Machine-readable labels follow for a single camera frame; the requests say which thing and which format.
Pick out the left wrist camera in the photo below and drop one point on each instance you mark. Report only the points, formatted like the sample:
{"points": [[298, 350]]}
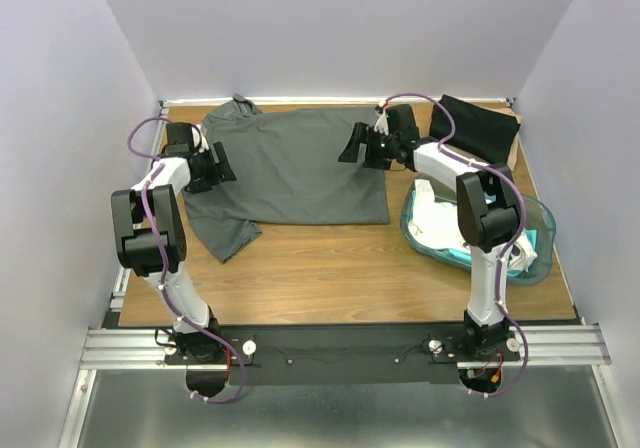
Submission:
{"points": [[200, 142]]}

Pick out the aluminium rail frame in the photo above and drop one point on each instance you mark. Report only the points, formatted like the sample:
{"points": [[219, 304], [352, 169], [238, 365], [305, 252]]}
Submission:
{"points": [[391, 385]]}

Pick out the folded black t-shirt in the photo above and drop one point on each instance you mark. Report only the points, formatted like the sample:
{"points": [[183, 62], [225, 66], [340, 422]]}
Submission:
{"points": [[484, 133]]}

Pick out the grey t-shirt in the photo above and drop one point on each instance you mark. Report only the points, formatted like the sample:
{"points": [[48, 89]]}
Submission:
{"points": [[287, 172]]}

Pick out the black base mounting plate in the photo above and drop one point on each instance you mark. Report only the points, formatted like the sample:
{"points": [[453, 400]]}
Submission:
{"points": [[347, 354]]}

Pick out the teal plastic basket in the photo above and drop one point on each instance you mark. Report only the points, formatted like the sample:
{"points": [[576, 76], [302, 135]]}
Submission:
{"points": [[539, 218]]}

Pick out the white t-shirt in basket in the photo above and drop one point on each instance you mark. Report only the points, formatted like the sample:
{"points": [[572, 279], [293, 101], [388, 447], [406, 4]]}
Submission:
{"points": [[432, 224]]}

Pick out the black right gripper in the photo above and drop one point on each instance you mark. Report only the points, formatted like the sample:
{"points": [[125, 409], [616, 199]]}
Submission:
{"points": [[363, 134]]}

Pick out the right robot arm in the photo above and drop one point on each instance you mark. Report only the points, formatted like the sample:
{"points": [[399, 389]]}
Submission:
{"points": [[490, 212]]}

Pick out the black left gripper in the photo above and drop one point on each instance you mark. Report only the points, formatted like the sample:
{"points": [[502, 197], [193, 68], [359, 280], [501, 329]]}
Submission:
{"points": [[220, 170]]}

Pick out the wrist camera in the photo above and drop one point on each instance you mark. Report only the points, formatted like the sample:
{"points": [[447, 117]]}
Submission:
{"points": [[200, 142], [381, 125]]}

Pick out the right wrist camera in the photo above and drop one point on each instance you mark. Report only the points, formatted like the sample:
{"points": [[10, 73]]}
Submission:
{"points": [[381, 125]]}

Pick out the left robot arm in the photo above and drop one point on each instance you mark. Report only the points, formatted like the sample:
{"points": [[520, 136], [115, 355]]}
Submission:
{"points": [[150, 239]]}

